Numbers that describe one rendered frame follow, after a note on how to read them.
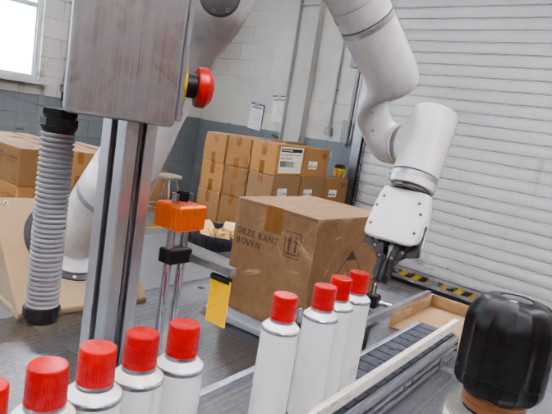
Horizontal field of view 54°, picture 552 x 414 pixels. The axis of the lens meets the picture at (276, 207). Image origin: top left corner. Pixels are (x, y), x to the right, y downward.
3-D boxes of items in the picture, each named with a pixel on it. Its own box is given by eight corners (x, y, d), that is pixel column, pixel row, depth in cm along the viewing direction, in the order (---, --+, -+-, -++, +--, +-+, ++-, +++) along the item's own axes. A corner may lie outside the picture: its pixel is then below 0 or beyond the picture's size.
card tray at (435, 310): (490, 365, 127) (494, 348, 126) (388, 327, 142) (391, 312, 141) (518, 335, 151) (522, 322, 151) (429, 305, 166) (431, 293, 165)
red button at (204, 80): (186, 62, 49) (219, 68, 50) (180, 64, 53) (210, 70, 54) (181, 105, 50) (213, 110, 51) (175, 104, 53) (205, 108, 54)
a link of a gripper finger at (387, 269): (388, 244, 96) (376, 280, 95) (405, 249, 94) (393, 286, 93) (394, 249, 99) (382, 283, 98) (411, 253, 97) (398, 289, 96)
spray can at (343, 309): (325, 411, 84) (348, 284, 81) (297, 397, 87) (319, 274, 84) (342, 400, 88) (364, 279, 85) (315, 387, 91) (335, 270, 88)
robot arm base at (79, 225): (36, 275, 118) (67, 229, 107) (25, 204, 127) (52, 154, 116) (118, 273, 131) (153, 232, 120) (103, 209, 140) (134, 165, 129)
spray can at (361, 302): (344, 398, 89) (366, 278, 86) (317, 385, 92) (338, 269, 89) (359, 388, 93) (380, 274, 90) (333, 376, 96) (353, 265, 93)
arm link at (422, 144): (380, 164, 100) (422, 167, 93) (402, 99, 102) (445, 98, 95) (405, 181, 106) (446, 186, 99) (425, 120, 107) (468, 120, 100)
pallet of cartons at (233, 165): (252, 286, 434) (274, 143, 417) (183, 257, 487) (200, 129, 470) (336, 269, 527) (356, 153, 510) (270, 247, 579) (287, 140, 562)
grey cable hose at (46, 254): (33, 330, 52) (53, 108, 49) (14, 318, 54) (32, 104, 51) (66, 323, 55) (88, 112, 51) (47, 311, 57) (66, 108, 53)
